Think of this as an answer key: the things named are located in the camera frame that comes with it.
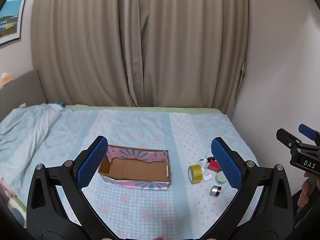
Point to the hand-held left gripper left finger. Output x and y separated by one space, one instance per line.
91 165

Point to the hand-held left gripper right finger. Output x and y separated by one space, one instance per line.
226 165

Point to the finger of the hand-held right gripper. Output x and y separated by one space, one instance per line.
308 131
287 137

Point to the red box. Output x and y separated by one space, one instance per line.
213 165

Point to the pale green round jar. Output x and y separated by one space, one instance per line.
220 177

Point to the white bottle with green label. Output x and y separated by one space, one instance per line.
203 165

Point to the white earbuds case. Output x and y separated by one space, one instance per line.
207 177

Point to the red and silver jar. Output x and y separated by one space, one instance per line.
215 191

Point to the yellow tape roll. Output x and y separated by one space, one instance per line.
197 174

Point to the pink printed cardboard box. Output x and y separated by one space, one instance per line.
136 167

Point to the person's right hand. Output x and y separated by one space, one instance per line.
305 191

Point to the small black object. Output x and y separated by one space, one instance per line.
210 158

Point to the small teal cloth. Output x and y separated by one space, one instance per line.
59 103

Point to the pale green mattress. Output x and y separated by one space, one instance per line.
140 108

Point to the light blue crumpled blanket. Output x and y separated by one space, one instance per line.
22 135

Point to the grey bed headboard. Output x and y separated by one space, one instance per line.
25 90

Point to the pale orange soft item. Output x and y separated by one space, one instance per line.
5 78

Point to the beige curtain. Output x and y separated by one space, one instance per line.
140 42

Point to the framed wall picture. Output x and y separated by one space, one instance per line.
10 20

